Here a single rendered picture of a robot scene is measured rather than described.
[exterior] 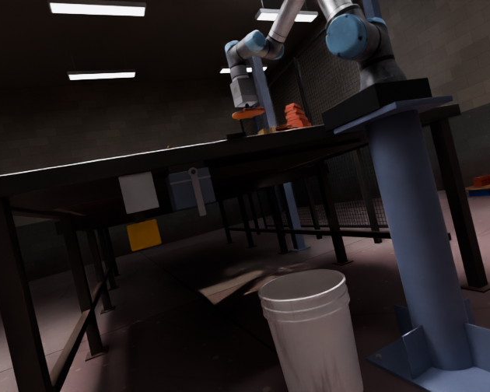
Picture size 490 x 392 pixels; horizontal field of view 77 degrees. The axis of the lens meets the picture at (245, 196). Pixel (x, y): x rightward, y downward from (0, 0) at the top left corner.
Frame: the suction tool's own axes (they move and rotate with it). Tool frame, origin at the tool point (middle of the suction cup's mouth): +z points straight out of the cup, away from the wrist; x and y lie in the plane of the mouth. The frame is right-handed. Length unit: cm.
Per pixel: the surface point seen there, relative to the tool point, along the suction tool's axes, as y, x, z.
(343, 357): 16, 38, 89
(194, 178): 39.5, 14.0, 24.9
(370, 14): -402, -149, -201
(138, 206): 57, 7, 30
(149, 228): 56, 10, 37
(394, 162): -13, 51, 35
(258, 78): -142, -149, -90
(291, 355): 28, 28, 86
